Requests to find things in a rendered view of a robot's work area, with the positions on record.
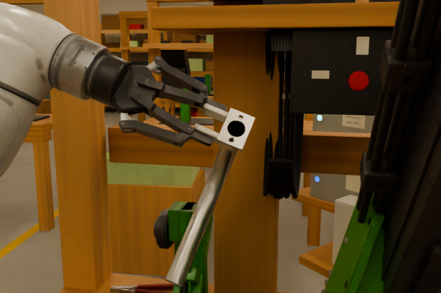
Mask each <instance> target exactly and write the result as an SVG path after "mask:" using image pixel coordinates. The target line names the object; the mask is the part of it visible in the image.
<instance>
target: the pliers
mask: <svg viewBox="0 0 441 293"><path fill-rule="evenodd" d="M173 286H174V284H173V283H172V284H138V285H136V286H132V285H131V286H112V287H111V289H110V291H111V292H129V293H172V292H163V291H156V290H159V289H173Z"/></svg>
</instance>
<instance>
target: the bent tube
mask: <svg viewBox="0 0 441 293"><path fill-rule="evenodd" d="M240 116H241V117H242V118H243V119H242V120H241V119H239V118H238V117H240ZM254 120H255V118H254V117H252V116H250V115H247V114H244V113H243V112H240V111H238V110H235V109H233V108H230V110H229V112H228V115H227V117H226V119H225V121H224V124H223V126H222V129H221V131H220V133H219V136H218V138H217V141H218V142H220V143H222V144H225V145H228V146H230V147H232V148H235V149H236V150H235V151H234V152H233V151H231V150H229V149H227V148H224V147H223V146H220V148H219V151H218V153H217V157H216V158H215V161H214V164H213V167H212V168H211V171H210V174H209V177H208V178H207V181H206V183H205V186H204V188H203V190H202V193H201V195H200V198H199V200H198V203H197V205H196V207H195V210H194V212H193V214H192V216H191V219H190V221H189V224H188V226H187V228H186V231H185V233H184V236H183V238H182V240H181V242H180V245H179V247H178V250H177V252H176V254H175V257H174V259H173V262H172V264H171V266H170V268H169V271H168V273H167V276H166V278H165V280H166V281H168V282H171V283H173V284H175V285H177V286H181V287H182V286H183V284H184V282H185V279H186V276H187V274H188V272H189V269H190V267H191V264H192V262H193V260H194V257H195V255H196V252H197V250H198V247H199V245H200V242H201V239H202V237H203V234H204V232H205V230H206V227H207V224H208V222H209V220H210V217H211V214H212V213H213V210H214V207H215V204H216V203H217V200H218V198H219V195H220V193H221V190H222V187H223V185H224V182H225V181H226V178H227V175H228V172H229V171H230V168H231V166H232V163H233V161H234V158H235V156H236V154H237V151H238V150H240V151H242V150H243V147H244V145H245V142H246V140H247V137H248V135H249V132H250V130H251V127H252V125H253V122H254ZM229 139H232V140H233V141H234V142H233V143H231V142H230V141H229Z"/></svg>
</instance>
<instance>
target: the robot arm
mask: <svg viewBox="0 0 441 293"><path fill-rule="evenodd" d="M152 73H155V74H157V75H160V74H161V75H162V76H164V77H165V78H167V79H169V80H171V81H173V82H175V83H176V84H178V85H180V86H182V87H184V88H185V89H187V90H189V91H185V90H183V89H178V88H176V87H171V86H168V85H165V84H164V83H162V82H159V81H156V80H155V78H154V76H153V75H152ZM53 87H54V88H55V89H57V90H59V91H63V92H66V93H68V94H71V95H73V96H75V97H77V98H79V99H82V100H89V99H91V98H92V99H94V100H96V101H98V102H101V103H103V104H105V105H107V106H110V107H112V108H115V109H116V110H117V111H118V113H119V114H121V121H120V122H119V127H120V130H121V132H123V133H138V134H141V135H144V136H147V137H150V138H153V139H157V140H159V141H163V142H165V143H169V144H171V145H175V146H178V147H182V146H183V145H184V143H185V142H186V141H187V140H190V139H192V140H195V141H197V142H199V143H201V144H203V145H206V146H209V147H210V146H211V145H212V143H216V144H218V145H220V146H222V147H224V148H227V149H229V150H231V151H233V152H234V151H235V150H236V149H235V148H232V147H231V146H228V145H225V144H222V143H220V142H218V141H217V138H218V136H219V133H217V132H215V131H212V130H210V129H208V128H206V127H203V126H202V125H199V124H195V126H194V128H193V127H192V126H190V125H188V124H186V123H185V122H183V121H182V120H180V119H178V118H176V117H175V116H173V115H172V114H170V113H168V112H167V111H165V110H164V109H162V108H160V107H158V106H157V105H156V104H155V103H154V102H153V101H154V100H155V99H156V98H161V99H169V100H172V101H176V102H181V103H183V104H188V105H190V106H195V107H198V108H203V114H204V115H206V116H209V117H211V118H214V119H216V120H218V121H221V122H223V123H224V121H225V119H226V117H227V115H228V112H227V107H226V106H225V105H223V104H221V103H218V102H215V101H212V100H211V99H209V97H208V86H207V85H206V84H204V83H202V82H200V81H198V80H196V79H194V78H193V77H191V76H189V75H187V74H185V73H183V72H181V71H180V70H177V69H176V68H173V67H172V66H170V65H168V64H167V63H166V62H165V61H164V60H163V59H162V58H161V57H160V56H155V58H154V61H153V62H152V63H151V64H149V65H147V66H137V65H134V64H132V63H131V62H129V61H126V60H123V59H122V58H119V57H117V56H114V55H111V54H110V52H109V50H108V48H107V47H105V46H103V45H100V44H98V43H95V42H94V41H91V40H89V39H86V38H84V37H83V36H81V35H77V34H75V33H73V32H71V31H69V30H68V29H67V28H66V27H65V26H63V25H62V24H61V23H59V22H57V21H55V20H53V19H52V18H49V17H48V16H45V15H43V14H40V13H38V12H35V11H31V10H29V9H25V8H22V7H18V6H16V5H11V4H7V3H0V177H1V176H2V175H3V174H4V173H5V171H6V170H7V169H8V167H9V166H10V164H11V162H12V161H13V160H14V157H15V156H16V154H17V153H18V151H19V150H20V147H21V146H22V143H23V142H24V140H25V138H26V136H27V134H28V132H29V130H30V127H31V126H32V122H33V119H34V116H35V113H36V112H37V109H38V107H39V105H40V104H41V101H42V100H43V99H44V98H45V96H46V95H47V94H48V92H49V91H50V90H51V89H52V88H53ZM190 91H191V92H190ZM138 113H145V114H147V115H148V116H149V117H151V118H155V119H156V120H158V121H160V122H161V123H163V124H165V125H166V126H168V127H170V128H171V129H173V130H175V131H176V132H178V133H175V132H172V131H169V130H166V129H162V128H160V127H156V126H154V125H150V124H147V123H144V122H140V121H137V120H135V119H134V118H133V117H130V116H128V115H131V114H138ZM179 133H180V134H179Z"/></svg>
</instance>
